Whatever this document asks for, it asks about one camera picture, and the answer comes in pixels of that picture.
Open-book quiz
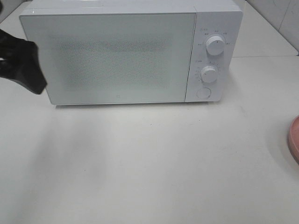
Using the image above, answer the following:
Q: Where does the round white door-release button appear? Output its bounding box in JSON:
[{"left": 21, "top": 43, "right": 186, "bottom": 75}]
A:
[{"left": 197, "top": 87, "right": 211, "bottom": 99}]

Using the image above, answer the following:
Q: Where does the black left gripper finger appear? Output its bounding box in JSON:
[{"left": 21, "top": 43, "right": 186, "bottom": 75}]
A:
[
  {"left": 0, "top": 29, "right": 38, "bottom": 62},
  {"left": 0, "top": 58, "right": 47, "bottom": 95}
]

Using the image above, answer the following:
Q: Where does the pink round plate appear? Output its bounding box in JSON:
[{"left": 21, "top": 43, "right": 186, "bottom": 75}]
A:
[{"left": 288, "top": 116, "right": 299, "bottom": 163}]

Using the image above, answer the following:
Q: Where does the white microwave door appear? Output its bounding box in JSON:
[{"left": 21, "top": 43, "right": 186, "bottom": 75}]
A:
[{"left": 20, "top": 13, "right": 196, "bottom": 105}]

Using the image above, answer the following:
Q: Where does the white microwave oven body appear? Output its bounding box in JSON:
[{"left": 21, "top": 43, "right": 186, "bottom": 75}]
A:
[{"left": 19, "top": 0, "right": 243, "bottom": 103}]

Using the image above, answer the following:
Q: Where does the white microwave knob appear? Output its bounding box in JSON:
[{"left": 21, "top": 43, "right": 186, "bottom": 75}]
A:
[
  {"left": 205, "top": 34, "right": 225, "bottom": 56},
  {"left": 199, "top": 65, "right": 219, "bottom": 83}
]

